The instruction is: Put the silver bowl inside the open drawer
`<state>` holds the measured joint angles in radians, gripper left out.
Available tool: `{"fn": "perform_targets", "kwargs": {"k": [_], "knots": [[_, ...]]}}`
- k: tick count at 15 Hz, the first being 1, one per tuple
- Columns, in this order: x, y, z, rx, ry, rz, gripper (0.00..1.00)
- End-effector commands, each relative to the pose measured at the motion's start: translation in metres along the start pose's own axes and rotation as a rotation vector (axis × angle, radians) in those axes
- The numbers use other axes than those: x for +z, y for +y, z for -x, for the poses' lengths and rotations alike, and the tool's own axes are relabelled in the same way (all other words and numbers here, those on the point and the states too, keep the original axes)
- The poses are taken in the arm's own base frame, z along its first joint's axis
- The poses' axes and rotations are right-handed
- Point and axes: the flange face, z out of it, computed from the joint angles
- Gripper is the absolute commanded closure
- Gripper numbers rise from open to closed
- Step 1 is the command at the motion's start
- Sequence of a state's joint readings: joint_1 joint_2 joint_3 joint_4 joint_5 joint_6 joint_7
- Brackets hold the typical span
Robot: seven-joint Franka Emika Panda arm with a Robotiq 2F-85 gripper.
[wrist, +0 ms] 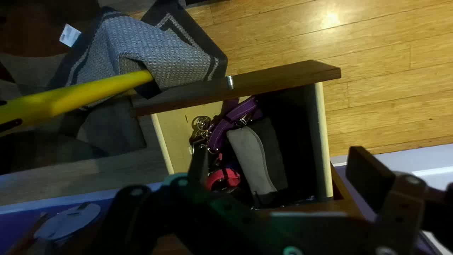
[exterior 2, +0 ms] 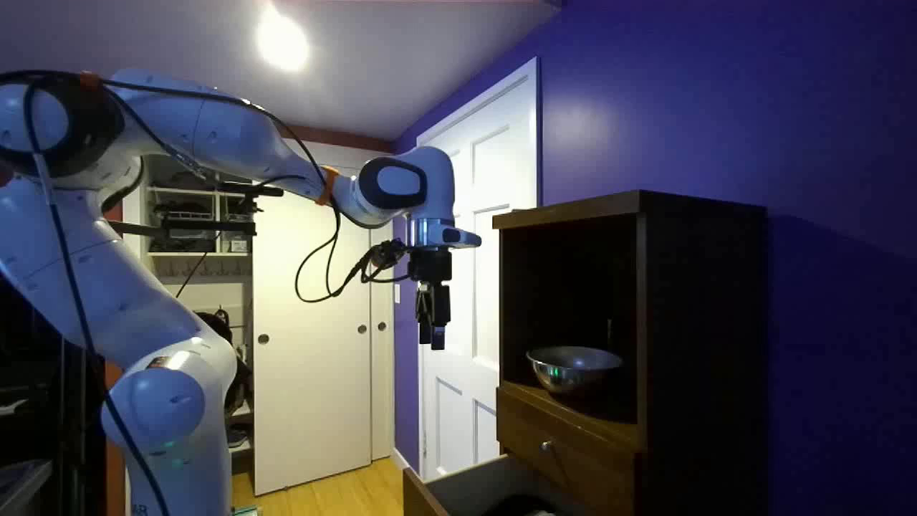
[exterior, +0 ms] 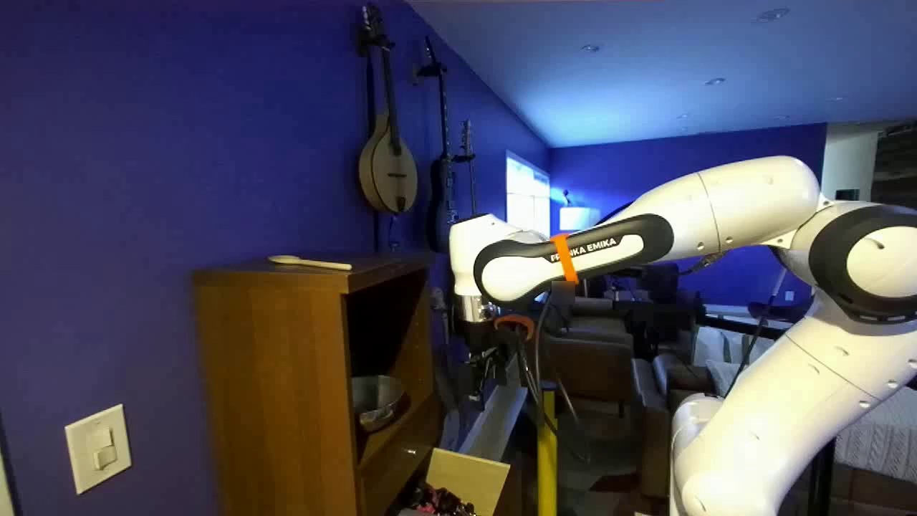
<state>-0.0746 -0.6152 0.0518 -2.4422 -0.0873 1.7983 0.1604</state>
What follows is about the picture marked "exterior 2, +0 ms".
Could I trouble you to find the white panelled room door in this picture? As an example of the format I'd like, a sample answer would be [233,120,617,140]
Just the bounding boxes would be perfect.
[414,58,541,481]

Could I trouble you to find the wide white closet door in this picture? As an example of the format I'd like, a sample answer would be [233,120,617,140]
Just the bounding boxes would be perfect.
[249,186,377,498]

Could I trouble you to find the dark wooden cabinet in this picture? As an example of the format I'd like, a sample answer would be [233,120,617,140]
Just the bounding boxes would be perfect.
[491,186,772,516]

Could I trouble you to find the round ceiling light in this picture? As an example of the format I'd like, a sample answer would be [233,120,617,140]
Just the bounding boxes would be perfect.
[253,4,316,77]

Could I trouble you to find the brown closed drawer with knob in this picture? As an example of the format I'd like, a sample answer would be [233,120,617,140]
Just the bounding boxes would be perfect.
[494,385,643,516]

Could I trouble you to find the open dark drawer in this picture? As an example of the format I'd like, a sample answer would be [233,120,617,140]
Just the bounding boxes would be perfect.
[401,452,581,516]

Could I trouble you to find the silver metal bowl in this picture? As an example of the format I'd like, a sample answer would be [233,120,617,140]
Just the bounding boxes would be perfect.
[524,343,629,395]

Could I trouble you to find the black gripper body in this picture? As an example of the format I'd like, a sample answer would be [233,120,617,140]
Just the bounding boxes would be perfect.
[411,243,455,300]

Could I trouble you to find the white closet shelf unit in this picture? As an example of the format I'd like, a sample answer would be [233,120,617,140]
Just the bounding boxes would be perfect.
[142,156,260,452]

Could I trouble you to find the black bag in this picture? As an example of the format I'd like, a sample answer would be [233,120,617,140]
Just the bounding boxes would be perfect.
[202,308,239,349]

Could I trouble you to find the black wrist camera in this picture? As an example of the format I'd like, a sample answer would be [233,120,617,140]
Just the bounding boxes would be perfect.
[365,239,414,273]

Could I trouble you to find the narrow white closet door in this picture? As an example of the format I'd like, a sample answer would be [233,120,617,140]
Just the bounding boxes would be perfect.
[366,220,398,462]

